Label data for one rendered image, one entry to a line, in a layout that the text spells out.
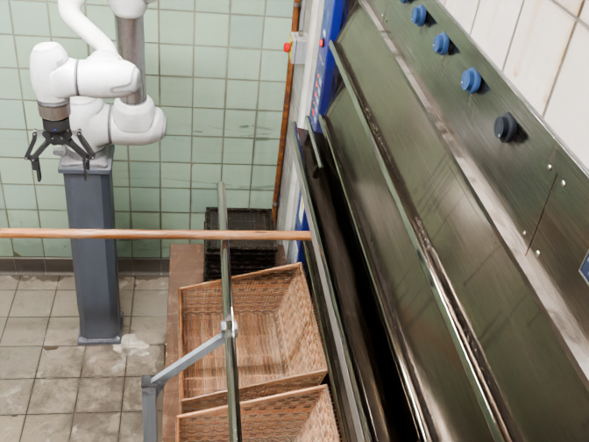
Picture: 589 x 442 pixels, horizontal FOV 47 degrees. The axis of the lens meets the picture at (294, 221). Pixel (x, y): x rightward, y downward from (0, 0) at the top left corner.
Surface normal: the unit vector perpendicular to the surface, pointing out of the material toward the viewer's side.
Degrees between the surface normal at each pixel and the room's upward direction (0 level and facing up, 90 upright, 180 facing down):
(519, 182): 90
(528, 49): 90
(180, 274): 0
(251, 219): 0
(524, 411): 70
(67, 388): 0
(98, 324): 90
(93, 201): 90
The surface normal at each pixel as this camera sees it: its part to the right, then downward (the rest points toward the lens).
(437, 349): -0.89, -0.29
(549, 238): -0.99, 0.01
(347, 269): 0.32, -0.79
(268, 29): 0.11, 0.58
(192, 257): 0.11, -0.81
